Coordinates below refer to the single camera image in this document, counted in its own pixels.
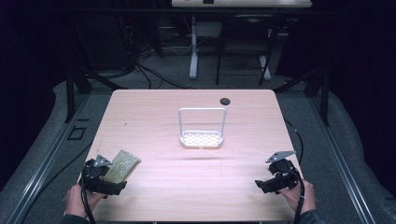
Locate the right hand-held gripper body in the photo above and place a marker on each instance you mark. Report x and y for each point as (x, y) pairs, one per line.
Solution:
(285, 174)

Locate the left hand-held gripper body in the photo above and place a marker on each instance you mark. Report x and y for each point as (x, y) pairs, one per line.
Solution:
(93, 174)

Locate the green glittery scouring sponge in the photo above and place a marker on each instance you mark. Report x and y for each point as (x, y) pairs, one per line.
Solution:
(124, 165)

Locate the white sponge holder rack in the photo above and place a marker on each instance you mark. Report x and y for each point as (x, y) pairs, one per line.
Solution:
(201, 140)

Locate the person's left hand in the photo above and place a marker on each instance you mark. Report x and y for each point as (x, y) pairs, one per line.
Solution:
(76, 202)

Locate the person's right hand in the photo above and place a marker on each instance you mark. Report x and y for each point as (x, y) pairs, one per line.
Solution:
(306, 199)

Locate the black metal stand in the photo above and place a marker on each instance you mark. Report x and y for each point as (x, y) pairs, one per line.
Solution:
(325, 93)
(71, 93)

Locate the black table grommet hole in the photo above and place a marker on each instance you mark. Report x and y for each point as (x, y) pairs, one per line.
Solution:
(225, 101)

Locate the black chair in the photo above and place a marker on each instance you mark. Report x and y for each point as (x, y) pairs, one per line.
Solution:
(246, 34)

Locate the white background desk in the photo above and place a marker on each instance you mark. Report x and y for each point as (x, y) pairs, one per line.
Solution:
(243, 3)

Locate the aluminium floor rail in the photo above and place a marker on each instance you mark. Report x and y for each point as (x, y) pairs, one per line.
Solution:
(43, 165)
(342, 161)

